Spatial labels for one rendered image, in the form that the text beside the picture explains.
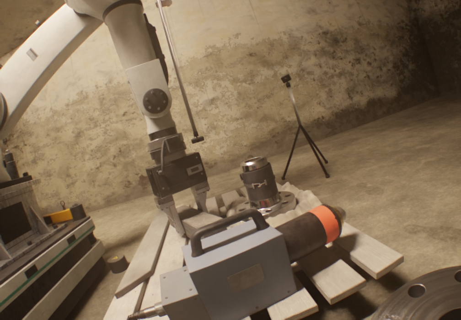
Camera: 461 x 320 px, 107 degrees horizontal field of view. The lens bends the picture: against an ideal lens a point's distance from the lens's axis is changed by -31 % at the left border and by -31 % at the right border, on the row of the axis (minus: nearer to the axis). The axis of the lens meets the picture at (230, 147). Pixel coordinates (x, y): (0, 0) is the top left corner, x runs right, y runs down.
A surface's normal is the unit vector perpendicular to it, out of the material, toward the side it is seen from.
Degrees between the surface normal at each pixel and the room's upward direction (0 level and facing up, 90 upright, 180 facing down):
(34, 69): 90
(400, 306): 0
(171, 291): 0
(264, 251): 90
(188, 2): 90
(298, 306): 0
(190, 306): 90
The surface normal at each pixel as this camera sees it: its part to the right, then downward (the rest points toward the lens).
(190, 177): 0.51, -0.09
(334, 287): -0.29, -0.96
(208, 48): 0.13, 0.04
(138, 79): 0.33, -0.03
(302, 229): -0.01, -0.70
